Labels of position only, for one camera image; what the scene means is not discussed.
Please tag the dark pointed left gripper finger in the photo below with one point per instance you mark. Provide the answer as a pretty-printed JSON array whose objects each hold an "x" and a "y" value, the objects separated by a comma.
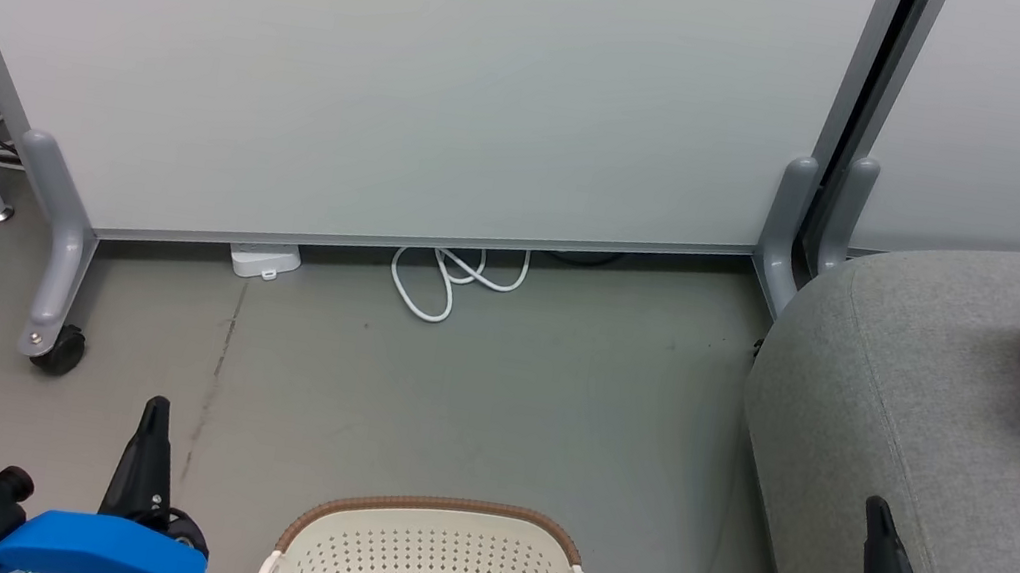
[{"x": 143, "y": 464}]

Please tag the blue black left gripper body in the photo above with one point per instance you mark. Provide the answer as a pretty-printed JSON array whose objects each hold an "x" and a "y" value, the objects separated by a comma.
[{"x": 97, "y": 548}]

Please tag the cream perforated laundry basket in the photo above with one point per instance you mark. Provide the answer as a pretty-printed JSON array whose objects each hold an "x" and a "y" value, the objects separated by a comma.
[{"x": 429, "y": 558}]

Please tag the black caster wheel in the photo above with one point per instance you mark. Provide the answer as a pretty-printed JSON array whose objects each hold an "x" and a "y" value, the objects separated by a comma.
[{"x": 60, "y": 351}]

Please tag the grey fabric sofa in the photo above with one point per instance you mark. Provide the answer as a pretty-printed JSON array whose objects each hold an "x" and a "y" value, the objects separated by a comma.
[{"x": 910, "y": 387}]

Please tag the grey partition foot with caster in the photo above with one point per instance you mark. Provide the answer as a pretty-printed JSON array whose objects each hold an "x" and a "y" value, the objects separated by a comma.
[{"x": 60, "y": 250}]

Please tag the white power adapter box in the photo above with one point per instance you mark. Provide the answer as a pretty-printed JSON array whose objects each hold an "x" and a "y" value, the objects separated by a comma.
[{"x": 264, "y": 260}]

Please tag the large white partition panel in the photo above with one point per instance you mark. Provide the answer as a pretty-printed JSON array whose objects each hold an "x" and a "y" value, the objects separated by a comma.
[{"x": 400, "y": 78}]

